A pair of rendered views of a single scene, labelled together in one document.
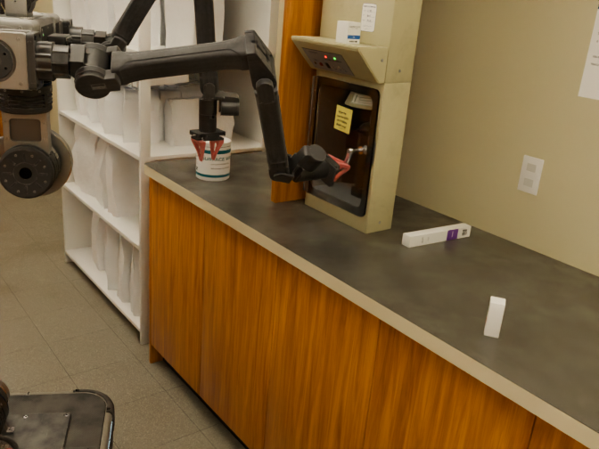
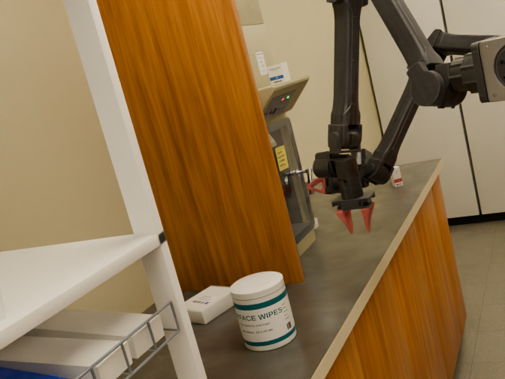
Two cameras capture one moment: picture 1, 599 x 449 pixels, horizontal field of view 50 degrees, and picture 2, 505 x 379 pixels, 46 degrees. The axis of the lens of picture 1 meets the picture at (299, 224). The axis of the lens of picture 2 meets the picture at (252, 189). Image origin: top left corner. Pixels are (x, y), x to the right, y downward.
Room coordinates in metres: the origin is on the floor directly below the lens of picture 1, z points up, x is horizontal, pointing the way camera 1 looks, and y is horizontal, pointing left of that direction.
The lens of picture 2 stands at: (2.87, 1.62, 1.56)
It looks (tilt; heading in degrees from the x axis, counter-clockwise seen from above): 11 degrees down; 247
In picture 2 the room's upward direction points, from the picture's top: 15 degrees counter-clockwise
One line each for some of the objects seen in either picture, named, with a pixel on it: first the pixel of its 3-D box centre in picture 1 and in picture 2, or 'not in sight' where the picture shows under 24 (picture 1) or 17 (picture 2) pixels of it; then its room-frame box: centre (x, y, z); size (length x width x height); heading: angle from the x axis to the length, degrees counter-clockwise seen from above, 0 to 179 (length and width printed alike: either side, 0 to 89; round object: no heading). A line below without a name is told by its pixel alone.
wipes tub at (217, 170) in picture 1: (213, 158); (263, 310); (2.38, 0.35, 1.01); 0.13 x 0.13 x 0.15
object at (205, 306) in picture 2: not in sight; (208, 304); (2.41, 0.02, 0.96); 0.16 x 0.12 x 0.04; 23
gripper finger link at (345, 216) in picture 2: (209, 146); (353, 216); (2.05, 0.32, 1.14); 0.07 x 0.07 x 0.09; 38
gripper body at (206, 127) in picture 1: (208, 125); (351, 189); (2.04, 0.32, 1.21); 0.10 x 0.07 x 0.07; 128
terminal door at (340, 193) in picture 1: (339, 144); (285, 183); (2.01, -0.11, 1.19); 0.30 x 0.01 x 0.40; 38
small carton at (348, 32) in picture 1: (348, 32); (279, 73); (1.94, -0.09, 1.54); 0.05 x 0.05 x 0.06; 39
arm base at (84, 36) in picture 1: (79, 41); (475, 71); (1.92, 0.69, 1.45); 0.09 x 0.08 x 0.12; 12
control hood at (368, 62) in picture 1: (336, 58); (279, 100); (1.98, -0.07, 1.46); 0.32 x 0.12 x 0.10; 39
